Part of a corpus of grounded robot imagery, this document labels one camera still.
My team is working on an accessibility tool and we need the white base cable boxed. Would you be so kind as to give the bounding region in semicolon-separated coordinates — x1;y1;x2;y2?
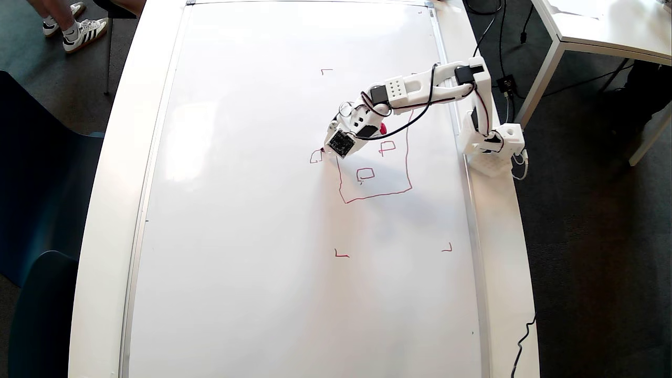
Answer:
512;150;530;181

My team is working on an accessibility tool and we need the white sneaker with black stripes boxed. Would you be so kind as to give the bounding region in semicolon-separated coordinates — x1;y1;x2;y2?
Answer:
42;2;87;37
62;17;109;54

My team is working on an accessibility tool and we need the black cable with plug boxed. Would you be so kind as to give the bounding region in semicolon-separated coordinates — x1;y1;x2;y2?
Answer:
520;0;532;44

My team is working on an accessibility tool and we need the red whiteboard marker pen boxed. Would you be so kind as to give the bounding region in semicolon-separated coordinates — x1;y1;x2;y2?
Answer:
320;123;388;156

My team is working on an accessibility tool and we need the black looped floor cable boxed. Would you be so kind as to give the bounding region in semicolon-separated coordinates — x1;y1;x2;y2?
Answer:
464;0;509;77

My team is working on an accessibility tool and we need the white whiteboard with metal frame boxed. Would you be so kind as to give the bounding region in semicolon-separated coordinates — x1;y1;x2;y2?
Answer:
118;0;491;378

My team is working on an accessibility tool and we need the black camera cable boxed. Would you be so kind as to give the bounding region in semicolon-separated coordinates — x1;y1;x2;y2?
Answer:
354;64;440;141

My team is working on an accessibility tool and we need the bare person leg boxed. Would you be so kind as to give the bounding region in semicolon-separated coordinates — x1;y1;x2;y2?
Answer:
45;0;79;32
26;0;56;22

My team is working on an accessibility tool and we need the black chair with metal leg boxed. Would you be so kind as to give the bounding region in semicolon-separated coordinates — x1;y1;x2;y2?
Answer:
93;0;146;98

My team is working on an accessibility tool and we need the white side table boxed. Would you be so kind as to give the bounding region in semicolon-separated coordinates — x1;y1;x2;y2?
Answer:
525;0;672;166

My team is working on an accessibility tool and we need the thin black floor cable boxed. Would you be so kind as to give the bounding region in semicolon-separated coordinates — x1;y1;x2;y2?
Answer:
541;59;636;98

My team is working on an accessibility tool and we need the dark blue chair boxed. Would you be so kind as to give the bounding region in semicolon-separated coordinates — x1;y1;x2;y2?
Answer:
0;71;106;287

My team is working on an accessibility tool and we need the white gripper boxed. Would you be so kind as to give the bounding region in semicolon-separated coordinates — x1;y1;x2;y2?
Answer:
324;102;389;158

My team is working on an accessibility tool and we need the black power cable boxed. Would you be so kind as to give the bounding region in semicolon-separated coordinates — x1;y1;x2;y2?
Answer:
472;16;498;58

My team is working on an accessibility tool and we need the black wrist camera board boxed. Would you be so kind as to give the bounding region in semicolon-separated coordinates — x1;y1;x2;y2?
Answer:
327;129;358;159

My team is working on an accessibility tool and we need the black cable at table edge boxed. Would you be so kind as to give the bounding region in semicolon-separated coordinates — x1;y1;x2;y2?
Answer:
510;314;536;378

